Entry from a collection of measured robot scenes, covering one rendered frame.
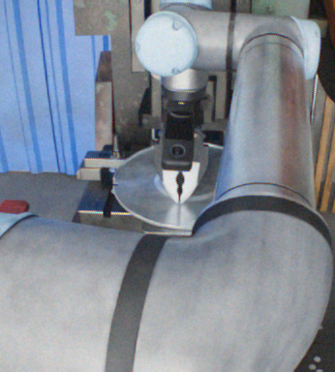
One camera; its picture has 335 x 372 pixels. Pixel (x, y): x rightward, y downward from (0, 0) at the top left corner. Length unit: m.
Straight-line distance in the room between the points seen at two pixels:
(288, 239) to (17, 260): 0.14
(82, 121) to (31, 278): 2.03
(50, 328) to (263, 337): 0.10
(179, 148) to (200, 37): 0.18
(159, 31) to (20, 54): 1.71
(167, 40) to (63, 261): 0.34
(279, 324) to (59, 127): 2.12
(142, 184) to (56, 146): 1.56
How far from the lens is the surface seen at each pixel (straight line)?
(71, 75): 2.16
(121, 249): 0.22
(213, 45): 0.52
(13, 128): 2.38
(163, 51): 0.51
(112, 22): 0.74
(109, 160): 0.97
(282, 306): 0.22
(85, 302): 0.21
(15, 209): 0.84
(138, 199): 0.78
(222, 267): 0.21
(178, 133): 0.64
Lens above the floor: 1.22
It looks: 33 degrees down
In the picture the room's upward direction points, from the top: straight up
